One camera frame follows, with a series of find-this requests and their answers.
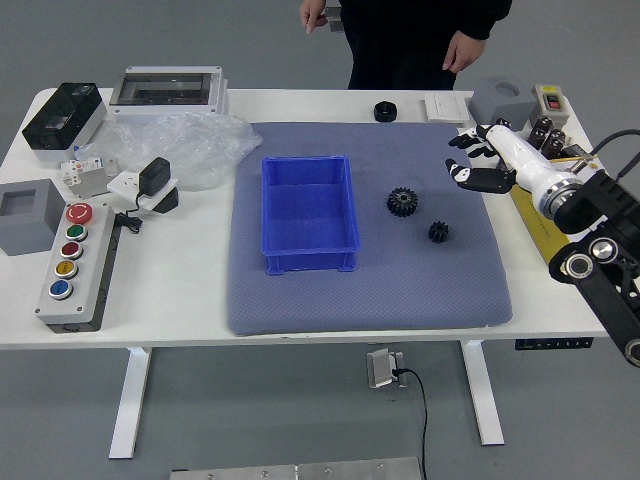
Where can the person's left hand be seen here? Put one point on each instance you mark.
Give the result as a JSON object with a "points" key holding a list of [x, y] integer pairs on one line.
{"points": [[465, 55]]}

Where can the person's right hand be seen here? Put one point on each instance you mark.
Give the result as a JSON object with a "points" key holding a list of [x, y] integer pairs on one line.
{"points": [[312, 15]]}

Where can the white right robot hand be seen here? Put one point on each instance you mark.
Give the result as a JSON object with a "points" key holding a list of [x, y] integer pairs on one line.
{"points": [[520, 152]]}

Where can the small black gear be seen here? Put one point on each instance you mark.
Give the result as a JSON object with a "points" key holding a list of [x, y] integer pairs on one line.
{"points": [[439, 232]]}

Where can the big black gear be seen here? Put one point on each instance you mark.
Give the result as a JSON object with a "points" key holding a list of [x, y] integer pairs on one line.
{"points": [[402, 202]]}

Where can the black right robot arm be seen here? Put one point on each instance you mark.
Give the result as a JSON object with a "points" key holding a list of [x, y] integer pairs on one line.
{"points": [[600, 195]]}

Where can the grey floor box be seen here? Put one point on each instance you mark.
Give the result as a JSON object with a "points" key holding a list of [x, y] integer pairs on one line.
{"points": [[334, 12], [337, 26]]}

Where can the yellow white cardboard box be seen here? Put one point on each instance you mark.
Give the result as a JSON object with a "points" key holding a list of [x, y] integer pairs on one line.
{"points": [[540, 225]]}

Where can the black round nut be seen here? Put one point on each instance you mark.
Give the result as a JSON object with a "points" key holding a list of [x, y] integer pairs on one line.
{"points": [[385, 111]]}

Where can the grey distribution box clear window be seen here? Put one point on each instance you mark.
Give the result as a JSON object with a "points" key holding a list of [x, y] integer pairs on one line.
{"points": [[167, 97]]}

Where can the blue plastic box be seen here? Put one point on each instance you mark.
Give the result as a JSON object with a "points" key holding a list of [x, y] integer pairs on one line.
{"points": [[310, 215]]}

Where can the grey push button control box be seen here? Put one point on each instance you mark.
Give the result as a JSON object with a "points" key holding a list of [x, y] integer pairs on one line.
{"points": [[80, 295]]}

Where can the dark brown capacitor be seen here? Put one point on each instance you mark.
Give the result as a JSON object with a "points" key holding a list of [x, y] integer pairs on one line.
{"points": [[542, 125], [552, 149], [539, 140], [558, 136]]}

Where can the grey block with round hole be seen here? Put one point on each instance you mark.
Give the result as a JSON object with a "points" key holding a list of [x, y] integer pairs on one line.
{"points": [[500, 102]]}

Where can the small black device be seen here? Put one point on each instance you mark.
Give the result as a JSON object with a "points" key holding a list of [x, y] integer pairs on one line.
{"points": [[574, 151]]}

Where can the person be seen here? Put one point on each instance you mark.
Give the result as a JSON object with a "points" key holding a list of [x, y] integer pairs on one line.
{"points": [[400, 45]]}

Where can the clear plastic bag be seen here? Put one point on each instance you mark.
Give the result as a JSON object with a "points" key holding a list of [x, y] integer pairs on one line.
{"points": [[200, 145]]}

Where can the grey-blue padded mat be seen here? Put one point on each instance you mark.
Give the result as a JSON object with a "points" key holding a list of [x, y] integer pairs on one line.
{"points": [[400, 290]]}

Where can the black table control panel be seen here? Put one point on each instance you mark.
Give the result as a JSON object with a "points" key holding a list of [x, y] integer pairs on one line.
{"points": [[555, 344]]}

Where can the black power adapter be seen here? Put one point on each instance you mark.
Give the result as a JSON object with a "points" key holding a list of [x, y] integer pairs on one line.
{"points": [[155, 175]]}

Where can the white table leg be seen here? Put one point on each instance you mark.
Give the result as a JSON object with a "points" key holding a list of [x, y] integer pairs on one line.
{"points": [[129, 400], [482, 395]]}

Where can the white socket on black base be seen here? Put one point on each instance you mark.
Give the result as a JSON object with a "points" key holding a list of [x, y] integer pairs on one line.
{"points": [[125, 187]]}

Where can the silver floor socket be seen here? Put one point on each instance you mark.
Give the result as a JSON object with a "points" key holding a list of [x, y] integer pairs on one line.
{"points": [[380, 370]]}

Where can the white circuit breaker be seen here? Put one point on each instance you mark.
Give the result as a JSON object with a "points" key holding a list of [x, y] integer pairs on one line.
{"points": [[82, 172]]}

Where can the grey block with square hole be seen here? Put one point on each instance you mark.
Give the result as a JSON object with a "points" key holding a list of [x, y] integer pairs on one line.
{"points": [[50, 220]]}

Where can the grey metal plate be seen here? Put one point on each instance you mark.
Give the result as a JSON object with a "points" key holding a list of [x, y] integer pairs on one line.
{"points": [[295, 470]]}

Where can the white wall switch plate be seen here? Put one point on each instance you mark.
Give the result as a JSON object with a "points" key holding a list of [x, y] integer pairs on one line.
{"points": [[446, 108]]}

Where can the grey switch box red button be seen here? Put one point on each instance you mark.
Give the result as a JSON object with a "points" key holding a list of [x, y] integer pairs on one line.
{"points": [[551, 102]]}

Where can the black lid enclosure box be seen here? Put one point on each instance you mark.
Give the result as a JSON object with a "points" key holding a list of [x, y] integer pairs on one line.
{"points": [[62, 120]]}

